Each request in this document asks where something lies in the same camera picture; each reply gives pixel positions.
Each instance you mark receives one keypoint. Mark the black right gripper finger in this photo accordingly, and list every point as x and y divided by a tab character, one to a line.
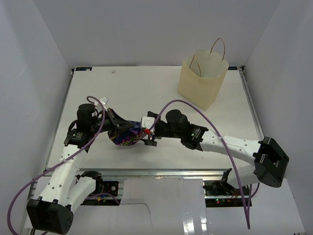
152	115
150	141

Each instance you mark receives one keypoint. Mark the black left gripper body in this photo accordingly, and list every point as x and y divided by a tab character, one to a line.
108	125

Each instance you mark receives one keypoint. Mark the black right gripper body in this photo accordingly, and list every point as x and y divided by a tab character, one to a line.
163	130

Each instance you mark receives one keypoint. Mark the dark blue snack bag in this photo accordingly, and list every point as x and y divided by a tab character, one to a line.
130	137

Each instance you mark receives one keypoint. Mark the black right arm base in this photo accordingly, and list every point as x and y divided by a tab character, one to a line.
217	192

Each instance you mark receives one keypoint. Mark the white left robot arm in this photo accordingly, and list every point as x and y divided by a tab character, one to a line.
54	209

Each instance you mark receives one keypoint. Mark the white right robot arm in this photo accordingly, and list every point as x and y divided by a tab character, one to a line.
266	160

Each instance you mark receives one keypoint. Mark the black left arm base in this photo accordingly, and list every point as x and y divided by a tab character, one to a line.
105	193

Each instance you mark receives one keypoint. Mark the beige paper bag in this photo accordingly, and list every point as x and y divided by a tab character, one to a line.
202	75

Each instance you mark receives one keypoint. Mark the blue label sticker left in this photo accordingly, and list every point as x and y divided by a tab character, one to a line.
83	68

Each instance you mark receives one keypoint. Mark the blue label sticker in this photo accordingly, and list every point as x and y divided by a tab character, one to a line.
233	68
83	68

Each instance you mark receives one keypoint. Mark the blue label sticker right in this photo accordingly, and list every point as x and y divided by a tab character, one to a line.
233	68

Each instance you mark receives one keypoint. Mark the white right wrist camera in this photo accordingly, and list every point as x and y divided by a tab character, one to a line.
146	125

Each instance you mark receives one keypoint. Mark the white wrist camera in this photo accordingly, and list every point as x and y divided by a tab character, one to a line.
101	104
146	125

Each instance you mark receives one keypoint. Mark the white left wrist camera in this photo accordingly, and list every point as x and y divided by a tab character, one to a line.
101	104

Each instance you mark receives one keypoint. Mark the aluminium table front rail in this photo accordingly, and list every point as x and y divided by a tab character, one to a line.
160	172

